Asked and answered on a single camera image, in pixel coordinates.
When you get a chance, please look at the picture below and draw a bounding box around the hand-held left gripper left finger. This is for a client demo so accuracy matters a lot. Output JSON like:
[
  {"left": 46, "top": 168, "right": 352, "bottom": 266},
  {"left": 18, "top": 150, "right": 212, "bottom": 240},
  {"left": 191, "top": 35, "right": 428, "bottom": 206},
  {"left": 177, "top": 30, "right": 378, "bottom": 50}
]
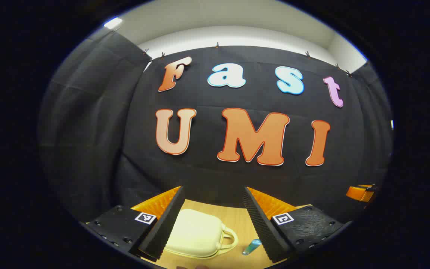
[{"left": 84, "top": 186, "right": 186, "bottom": 262}]

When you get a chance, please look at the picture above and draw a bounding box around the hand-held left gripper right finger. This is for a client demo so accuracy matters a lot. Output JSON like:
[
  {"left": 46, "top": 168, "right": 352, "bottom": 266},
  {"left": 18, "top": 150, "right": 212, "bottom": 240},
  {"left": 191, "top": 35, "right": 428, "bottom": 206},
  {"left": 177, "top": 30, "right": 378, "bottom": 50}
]
[{"left": 242, "top": 186, "right": 353, "bottom": 264}]

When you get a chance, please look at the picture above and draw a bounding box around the blue skin care bottle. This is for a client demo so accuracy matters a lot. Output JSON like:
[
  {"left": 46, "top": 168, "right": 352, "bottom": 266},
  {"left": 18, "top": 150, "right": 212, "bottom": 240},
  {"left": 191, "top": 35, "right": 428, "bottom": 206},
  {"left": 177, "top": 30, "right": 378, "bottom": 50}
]
[{"left": 242, "top": 239, "right": 262, "bottom": 256}]

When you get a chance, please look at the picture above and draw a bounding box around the pale yellow suitcase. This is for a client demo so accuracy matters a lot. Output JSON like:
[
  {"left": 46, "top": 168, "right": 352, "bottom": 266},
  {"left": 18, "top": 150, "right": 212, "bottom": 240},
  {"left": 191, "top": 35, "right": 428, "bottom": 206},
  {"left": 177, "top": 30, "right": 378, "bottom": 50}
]
[{"left": 164, "top": 208, "right": 239, "bottom": 259}]

